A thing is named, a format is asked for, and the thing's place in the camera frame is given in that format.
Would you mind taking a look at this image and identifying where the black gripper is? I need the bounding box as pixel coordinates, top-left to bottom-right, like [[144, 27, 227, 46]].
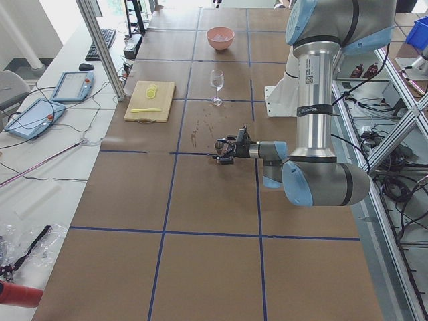
[[212, 135, 251, 165]]

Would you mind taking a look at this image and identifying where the steel jigger cup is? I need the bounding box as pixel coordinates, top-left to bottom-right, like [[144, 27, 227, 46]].
[[214, 140, 224, 158]]

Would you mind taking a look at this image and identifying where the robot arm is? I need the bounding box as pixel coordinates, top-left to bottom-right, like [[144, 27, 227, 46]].
[[215, 1, 396, 207]]

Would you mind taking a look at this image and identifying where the clear wine glass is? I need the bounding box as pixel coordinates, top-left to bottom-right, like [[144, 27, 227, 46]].
[[210, 69, 224, 106]]

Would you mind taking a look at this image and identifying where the clear ice cubes pile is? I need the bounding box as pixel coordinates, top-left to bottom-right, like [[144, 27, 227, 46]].
[[211, 33, 229, 42]]

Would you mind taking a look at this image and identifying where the bamboo cutting board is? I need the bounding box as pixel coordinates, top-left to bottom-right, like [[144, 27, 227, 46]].
[[124, 81, 175, 122]]

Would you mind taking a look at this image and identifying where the lemon slice leftmost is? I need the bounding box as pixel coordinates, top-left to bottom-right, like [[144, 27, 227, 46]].
[[146, 90, 156, 99]]

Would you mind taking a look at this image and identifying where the yellow plastic knife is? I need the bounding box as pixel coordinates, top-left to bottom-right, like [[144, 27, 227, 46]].
[[130, 108, 163, 113]]

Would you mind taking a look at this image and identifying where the pink bowl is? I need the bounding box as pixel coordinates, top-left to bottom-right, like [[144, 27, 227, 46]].
[[206, 27, 235, 51]]

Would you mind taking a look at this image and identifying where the black box on desk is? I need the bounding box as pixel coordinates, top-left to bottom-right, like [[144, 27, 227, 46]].
[[123, 34, 143, 60]]

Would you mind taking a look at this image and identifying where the metal rod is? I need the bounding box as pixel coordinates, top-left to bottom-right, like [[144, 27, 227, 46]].
[[0, 140, 85, 188]]

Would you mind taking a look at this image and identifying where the black keyboard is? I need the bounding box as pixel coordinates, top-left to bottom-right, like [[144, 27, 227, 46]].
[[84, 28, 117, 62]]

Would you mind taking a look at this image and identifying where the black computer mouse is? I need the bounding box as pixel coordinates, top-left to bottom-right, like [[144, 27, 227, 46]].
[[78, 63, 94, 71]]

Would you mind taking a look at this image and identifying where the blue teach pendant far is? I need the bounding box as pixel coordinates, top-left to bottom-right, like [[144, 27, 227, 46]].
[[51, 71, 94, 104]]

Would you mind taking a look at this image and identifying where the blue teach pendant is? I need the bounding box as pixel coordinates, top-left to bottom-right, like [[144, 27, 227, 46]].
[[5, 98, 66, 140], [51, 71, 94, 104]]

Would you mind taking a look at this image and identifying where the blue teach pendant near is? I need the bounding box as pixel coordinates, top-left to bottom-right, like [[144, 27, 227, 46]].
[[5, 98, 66, 140]]

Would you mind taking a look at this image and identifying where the blue plastic bin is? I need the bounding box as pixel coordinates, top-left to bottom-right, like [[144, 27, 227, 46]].
[[405, 16, 428, 50]]

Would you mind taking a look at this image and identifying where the grey office chair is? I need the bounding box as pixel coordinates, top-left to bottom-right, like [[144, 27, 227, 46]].
[[0, 70, 31, 128]]

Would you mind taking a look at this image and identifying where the clear plastic bag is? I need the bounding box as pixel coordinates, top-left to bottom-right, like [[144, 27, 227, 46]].
[[1, 224, 68, 272]]

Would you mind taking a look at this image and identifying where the red cylinder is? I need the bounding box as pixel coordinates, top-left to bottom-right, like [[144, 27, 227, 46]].
[[0, 281, 43, 308]]

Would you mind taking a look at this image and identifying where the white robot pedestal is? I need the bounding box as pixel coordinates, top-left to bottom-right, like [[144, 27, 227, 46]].
[[265, 49, 299, 117]]

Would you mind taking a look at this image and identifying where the aluminium frame post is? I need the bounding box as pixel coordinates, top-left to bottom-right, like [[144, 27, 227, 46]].
[[76, 0, 126, 102]]

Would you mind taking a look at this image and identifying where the black strap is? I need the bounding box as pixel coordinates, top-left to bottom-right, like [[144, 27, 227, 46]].
[[0, 225, 52, 277]]

